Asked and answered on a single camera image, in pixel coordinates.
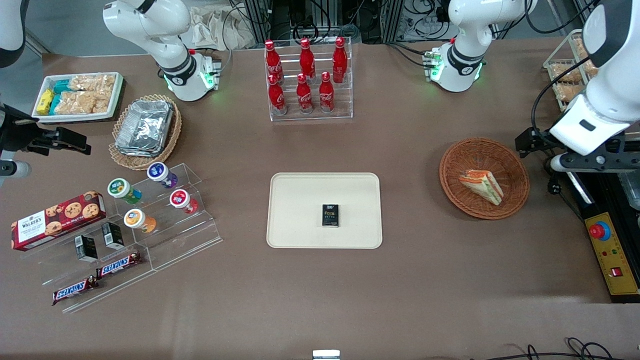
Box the light wicker basket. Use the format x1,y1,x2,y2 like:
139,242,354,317
108,94,183,171

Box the black base cable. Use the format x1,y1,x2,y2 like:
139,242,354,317
384,42,437,68

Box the orange lid cup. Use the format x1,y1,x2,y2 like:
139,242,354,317
123,208,157,235

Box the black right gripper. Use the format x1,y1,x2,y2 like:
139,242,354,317
0,104,92,157

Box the clear acrylic stepped snack stand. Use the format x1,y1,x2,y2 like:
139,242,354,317
20,220,156,315

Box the white wire rack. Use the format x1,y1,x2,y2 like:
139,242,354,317
543,28,598,114

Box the red lid cup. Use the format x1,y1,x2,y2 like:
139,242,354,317
169,188,199,215

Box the beige cloth bags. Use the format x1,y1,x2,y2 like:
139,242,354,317
186,4,257,51

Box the black wrist connector block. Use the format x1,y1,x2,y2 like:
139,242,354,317
515,127,552,159

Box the green lid cup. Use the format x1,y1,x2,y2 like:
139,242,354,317
107,178,143,205

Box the beige rectangular tray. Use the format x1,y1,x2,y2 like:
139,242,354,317
266,172,383,250

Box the yellow snack packet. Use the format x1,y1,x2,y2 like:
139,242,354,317
36,89,55,116

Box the clear acrylic stepped cup stand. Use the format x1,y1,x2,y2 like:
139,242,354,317
112,162,224,272

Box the white snack tray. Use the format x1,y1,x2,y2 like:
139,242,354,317
31,72,124,124

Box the yellow emergency stop control box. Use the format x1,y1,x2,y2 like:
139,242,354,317
584,212,640,297

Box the small black carton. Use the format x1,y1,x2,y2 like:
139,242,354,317
101,221,125,250
74,235,99,263

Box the black appliance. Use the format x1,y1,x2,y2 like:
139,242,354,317
569,169,640,304

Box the stack of foil trays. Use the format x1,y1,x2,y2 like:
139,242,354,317
115,99,174,158

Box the steel container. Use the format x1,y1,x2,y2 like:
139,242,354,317
622,172,640,211

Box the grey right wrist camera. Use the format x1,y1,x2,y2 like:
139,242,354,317
0,160,32,179

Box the black equipment rack with cables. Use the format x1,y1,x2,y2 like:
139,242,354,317
239,0,453,45

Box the Snickers chocolate bar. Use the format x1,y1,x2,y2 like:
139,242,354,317
52,275,99,306
96,251,143,279

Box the black floor cable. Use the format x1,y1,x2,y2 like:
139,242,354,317
470,337,623,360

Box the triangular sandwich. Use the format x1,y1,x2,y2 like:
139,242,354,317
458,169,504,206

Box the red cola bottle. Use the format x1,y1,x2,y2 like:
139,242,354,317
299,38,316,81
264,40,284,84
332,36,348,84
318,71,335,113
268,74,288,116
296,73,314,114

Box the purple lid cup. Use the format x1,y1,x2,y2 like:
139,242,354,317
146,162,179,190

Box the black power cable with plug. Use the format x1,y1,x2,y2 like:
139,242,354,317
542,155,586,222

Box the clear acrylic bottle rack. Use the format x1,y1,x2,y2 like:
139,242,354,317
264,37,354,122

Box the clear rice cracker pack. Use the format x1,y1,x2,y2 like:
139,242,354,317
55,91,97,116
69,74,117,94
93,90,113,114

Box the red Walkers cookie box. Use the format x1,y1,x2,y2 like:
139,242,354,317
11,190,107,252

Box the brown wicker basket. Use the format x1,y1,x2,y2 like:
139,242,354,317
439,138,531,221

